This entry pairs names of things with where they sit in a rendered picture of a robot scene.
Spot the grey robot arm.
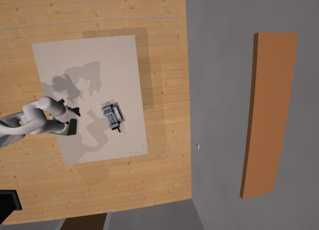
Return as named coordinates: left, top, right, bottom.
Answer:
left=0, top=96, right=67, bottom=148

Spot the grey metal bench vise with handwheel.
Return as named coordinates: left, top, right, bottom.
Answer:
left=101, top=102, right=125, bottom=133

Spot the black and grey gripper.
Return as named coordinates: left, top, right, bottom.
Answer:
left=54, top=105, right=80, bottom=124

